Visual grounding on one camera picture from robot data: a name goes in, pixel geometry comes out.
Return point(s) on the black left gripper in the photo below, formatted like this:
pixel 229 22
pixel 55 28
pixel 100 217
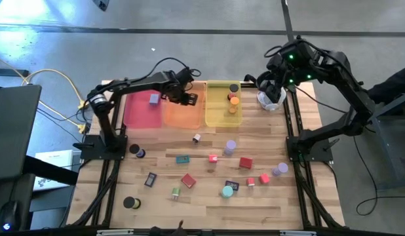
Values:
pixel 174 89

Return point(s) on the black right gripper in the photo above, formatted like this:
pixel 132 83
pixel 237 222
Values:
pixel 274 90

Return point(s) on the lavender cube charger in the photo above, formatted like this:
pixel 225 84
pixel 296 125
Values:
pixel 154 99

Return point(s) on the white and black charger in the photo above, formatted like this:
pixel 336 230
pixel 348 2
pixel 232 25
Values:
pixel 196 138

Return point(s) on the black-capped hourglass red sand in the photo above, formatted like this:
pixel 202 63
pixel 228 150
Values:
pixel 234 88

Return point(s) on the orange hourglass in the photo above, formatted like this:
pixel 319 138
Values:
pixel 234 101

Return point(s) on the teal digital clock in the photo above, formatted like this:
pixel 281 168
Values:
pixel 182 159

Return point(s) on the purple hourglass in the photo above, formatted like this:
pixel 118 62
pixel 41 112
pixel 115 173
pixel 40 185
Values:
pixel 282 168
pixel 231 144

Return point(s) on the small red cube charger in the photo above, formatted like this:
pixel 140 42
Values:
pixel 213 158

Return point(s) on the black-capped hourglass blue sand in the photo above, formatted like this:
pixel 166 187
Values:
pixel 134 149

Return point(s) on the red multi-port charger block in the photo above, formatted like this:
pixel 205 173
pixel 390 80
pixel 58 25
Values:
pixel 246 163
pixel 188 181

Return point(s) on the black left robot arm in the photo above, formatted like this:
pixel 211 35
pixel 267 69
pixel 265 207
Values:
pixel 133 84

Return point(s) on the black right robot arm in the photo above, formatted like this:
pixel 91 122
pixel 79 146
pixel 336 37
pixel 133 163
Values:
pixel 350 88

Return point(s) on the translucent orange plastic bin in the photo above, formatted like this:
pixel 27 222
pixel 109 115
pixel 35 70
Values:
pixel 183 118

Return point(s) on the translucent yellow plastic bin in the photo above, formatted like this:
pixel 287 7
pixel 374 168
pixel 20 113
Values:
pixel 219 111

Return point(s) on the translucent pink plastic bin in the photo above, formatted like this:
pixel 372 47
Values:
pixel 140 114

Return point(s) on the pink cube charger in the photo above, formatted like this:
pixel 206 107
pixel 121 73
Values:
pixel 264 178

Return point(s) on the dark navy digital clock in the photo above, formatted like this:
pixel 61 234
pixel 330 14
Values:
pixel 150 179
pixel 234 184

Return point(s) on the green and white charger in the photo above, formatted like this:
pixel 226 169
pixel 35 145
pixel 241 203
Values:
pixel 176 192

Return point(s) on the pink and white charger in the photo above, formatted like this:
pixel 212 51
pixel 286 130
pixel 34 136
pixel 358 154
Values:
pixel 250 182

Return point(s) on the teal hourglass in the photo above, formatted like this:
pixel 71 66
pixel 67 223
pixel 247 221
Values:
pixel 227 191

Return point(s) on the black-capped hourglass yellow sand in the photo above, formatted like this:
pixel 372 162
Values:
pixel 128 202

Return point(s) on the person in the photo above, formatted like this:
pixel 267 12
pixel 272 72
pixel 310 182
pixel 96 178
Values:
pixel 396 85

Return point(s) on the black floor object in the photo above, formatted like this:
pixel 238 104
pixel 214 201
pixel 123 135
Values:
pixel 101 4

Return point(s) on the white booklet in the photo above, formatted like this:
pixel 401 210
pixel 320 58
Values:
pixel 55 157

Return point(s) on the dark grey monitor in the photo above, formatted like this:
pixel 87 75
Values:
pixel 12 131

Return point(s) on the black floor bar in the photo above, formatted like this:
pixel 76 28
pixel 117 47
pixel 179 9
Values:
pixel 9 72

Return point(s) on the black computer mouse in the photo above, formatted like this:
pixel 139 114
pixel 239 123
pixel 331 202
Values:
pixel 9 214

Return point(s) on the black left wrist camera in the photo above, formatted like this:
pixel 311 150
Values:
pixel 184 76

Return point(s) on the black aluminium table frame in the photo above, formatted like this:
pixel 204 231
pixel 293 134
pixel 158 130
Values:
pixel 112 193

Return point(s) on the grey metal cart frame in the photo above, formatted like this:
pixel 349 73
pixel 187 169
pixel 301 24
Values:
pixel 391 154

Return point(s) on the silver metal bracket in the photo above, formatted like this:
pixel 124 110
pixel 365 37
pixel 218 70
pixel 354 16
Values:
pixel 297 233
pixel 114 232

